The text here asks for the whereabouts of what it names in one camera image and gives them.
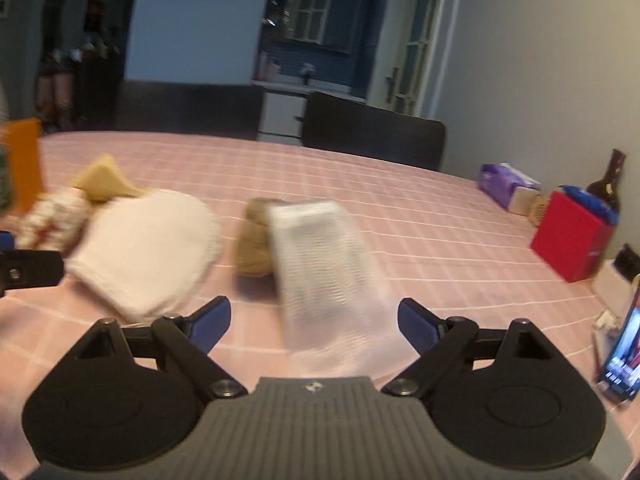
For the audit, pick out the pink white crochet scrunchie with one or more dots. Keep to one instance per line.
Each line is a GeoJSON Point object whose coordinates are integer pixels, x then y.
{"type": "Point", "coordinates": [55, 222]}

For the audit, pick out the dark glass bottle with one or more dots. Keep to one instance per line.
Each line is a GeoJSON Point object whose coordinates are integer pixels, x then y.
{"type": "Point", "coordinates": [605, 189]}

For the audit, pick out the white glazed door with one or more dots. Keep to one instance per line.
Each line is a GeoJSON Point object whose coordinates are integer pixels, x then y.
{"type": "Point", "coordinates": [411, 57]}

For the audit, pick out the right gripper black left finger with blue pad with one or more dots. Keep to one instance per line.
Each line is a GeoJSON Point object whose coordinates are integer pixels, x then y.
{"type": "Point", "coordinates": [124, 395]}

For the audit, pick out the white mesh pouch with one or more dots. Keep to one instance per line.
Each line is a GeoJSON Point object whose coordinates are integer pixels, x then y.
{"type": "Point", "coordinates": [338, 311]}

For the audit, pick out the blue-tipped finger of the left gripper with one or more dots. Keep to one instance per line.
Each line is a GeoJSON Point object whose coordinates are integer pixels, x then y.
{"type": "Point", "coordinates": [7, 240]}

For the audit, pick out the pink checked tablecloth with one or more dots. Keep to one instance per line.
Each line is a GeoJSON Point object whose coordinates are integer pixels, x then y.
{"type": "Point", "coordinates": [435, 238]}

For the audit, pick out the left black chair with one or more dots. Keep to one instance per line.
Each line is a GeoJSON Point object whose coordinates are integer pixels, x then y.
{"type": "Point", "coordinates": [228, 110]}

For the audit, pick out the yellow microfiber cloth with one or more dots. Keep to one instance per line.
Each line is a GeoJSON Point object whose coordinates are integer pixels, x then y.
{"type": "Point", "coordinates": [103, 180]}

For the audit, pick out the right black chair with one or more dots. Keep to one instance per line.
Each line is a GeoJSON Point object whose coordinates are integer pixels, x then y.
{"type": "Point", "coordinates": [338, 125]}

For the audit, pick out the clear plastic water bottle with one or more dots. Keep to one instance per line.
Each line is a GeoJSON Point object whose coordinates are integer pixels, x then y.
{"type": "Point", "coordinates": [6, 187]}

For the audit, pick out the orange cardboard box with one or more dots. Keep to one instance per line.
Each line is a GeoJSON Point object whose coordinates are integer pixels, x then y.
{"type": "Point", "coordinates": [21, 138]}

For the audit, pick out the black chair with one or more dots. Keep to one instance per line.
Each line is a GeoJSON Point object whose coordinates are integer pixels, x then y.
{"type": "Point", "coordinates": [228, 110]}
{"type": "Point", "coordinates": [338, 125]}

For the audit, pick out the smartphone on stand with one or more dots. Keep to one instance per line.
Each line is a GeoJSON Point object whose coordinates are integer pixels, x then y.
{"type": "Point", "coordinates": [615, 334]}

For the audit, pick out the cream round pad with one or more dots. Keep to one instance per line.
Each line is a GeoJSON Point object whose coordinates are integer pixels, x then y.
{"type": "Point", "coordinates": [144, 256]}

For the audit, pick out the purple tissue pack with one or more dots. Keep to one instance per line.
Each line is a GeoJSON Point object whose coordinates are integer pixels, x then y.
{"type": "Point", "coordinates": [508, 187]}

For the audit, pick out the red box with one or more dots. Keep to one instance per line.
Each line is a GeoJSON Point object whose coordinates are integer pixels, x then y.
{"type": "Point", "coordinates": [570, 238]}

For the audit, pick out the small framed picture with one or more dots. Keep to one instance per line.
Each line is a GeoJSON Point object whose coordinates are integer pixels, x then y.
{"type": "Point", "coordinates": [4, 9]}

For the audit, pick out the brown plush cloth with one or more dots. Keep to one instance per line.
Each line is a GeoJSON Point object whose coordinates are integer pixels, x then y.
{"type": "Point", "coordinates": [252, 254]}

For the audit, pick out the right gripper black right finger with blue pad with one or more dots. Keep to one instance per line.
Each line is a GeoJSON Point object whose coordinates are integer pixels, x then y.
{"type": "Point", "coordinates": [506, 396]}

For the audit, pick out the white drawer cabinet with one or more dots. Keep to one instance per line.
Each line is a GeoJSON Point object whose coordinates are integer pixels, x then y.
{"type": "Point", "coordinates": [283, 108]}

